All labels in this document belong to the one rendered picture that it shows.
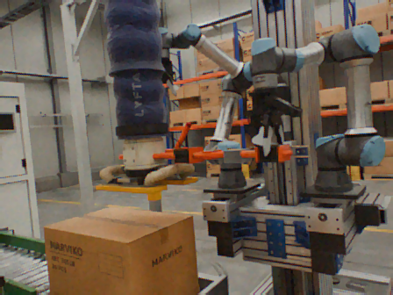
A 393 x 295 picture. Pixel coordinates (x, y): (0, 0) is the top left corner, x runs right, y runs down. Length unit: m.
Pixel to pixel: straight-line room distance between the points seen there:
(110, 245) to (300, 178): 0.96
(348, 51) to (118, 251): 1.15
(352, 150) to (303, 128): 0.36
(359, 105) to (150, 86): 0.81
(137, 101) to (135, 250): 0.58
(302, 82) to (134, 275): 1.15
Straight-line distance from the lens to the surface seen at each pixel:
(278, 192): 1.69
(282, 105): 1.02
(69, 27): 4.74
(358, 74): 1.41
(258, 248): 1.68
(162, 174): 1.23
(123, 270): 1.34
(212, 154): 1.14
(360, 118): 1.40
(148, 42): 1.37
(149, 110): 1.33
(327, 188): 1.48
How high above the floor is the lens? 1.32
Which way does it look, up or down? 3 degrees down
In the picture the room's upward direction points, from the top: 5 degrees counter-clockwise
